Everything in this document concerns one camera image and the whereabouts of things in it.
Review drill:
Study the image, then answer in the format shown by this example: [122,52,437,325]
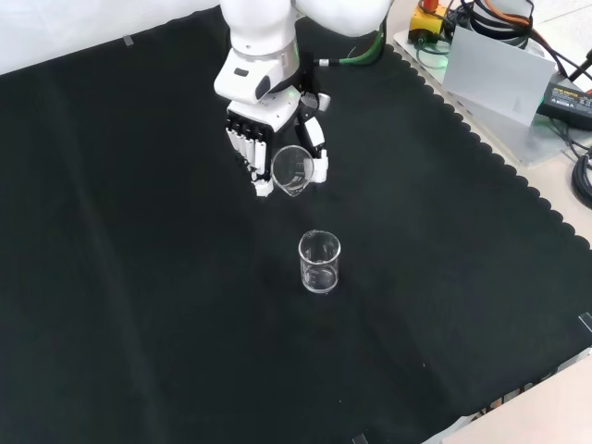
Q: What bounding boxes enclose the black bench cloth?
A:
[0,4,592,444]

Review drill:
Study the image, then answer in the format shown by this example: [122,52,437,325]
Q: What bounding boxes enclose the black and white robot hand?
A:
[224,51,332,199]

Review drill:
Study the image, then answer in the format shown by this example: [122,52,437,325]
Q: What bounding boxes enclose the pale grey board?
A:
[442,22,558,128]

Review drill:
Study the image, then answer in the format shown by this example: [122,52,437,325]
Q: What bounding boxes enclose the black coiled cable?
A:
[571,154,592,207]

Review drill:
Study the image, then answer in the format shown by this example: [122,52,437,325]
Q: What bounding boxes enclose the yellow stop button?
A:
[407,0,452,43]

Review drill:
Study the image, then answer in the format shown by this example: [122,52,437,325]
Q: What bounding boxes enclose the black power adapter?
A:
[538,80,592,130]

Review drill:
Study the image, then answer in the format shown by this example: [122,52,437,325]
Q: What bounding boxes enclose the grey metal base plate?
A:
[392,28,579,167]

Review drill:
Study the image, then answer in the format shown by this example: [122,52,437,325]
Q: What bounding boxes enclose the orange cable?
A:
[475,0,592,89]

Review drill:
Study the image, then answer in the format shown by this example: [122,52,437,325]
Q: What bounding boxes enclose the large clear glass beaker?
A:
[298,229,343,294]

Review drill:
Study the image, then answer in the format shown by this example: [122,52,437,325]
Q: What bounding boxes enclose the small clear glass beaker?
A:
[271,144,315,199]

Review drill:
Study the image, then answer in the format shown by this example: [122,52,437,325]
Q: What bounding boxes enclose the green cable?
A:
[314,21,389,68]

